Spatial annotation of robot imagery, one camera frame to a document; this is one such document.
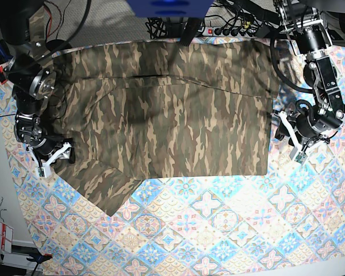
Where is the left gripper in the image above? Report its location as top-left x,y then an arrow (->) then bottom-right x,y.
274,110 -> 338,147

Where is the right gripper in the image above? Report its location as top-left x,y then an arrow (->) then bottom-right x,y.
29,135 -> 75,164

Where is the camouflage T-shirt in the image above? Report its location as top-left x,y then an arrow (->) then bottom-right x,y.
47,40 -> 279,215

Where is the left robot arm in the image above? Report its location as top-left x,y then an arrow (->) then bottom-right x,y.
270,1 -> 345,152

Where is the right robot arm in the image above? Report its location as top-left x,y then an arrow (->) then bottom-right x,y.
0,1 -> 91,167

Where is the patterned tile tablecloth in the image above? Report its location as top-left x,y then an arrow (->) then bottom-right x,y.
0,46 -> 345,275

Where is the red white paper tag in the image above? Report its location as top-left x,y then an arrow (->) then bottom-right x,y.
0,221 -> 13,253

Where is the black clamp lower left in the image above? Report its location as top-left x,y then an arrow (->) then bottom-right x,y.
26,253 -> 52,264

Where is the black round stool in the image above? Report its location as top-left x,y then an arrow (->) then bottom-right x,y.
46,39 -> 72,51

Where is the white power strip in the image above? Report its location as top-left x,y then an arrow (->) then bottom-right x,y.
201,26 -> 256,38

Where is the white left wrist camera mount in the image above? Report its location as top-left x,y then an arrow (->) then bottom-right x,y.
277,110 -> 331,166

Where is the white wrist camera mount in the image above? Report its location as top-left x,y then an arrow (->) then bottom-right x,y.
277,110 -> 331,166
26,143 -> 70,178

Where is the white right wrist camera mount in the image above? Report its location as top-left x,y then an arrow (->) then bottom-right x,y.
26,143 -> 70,178

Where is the blue handled clamp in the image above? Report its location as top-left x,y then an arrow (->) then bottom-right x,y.
0,39 -> 13,62

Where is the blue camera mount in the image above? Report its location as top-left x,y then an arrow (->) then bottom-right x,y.
126,0 -> 214,18

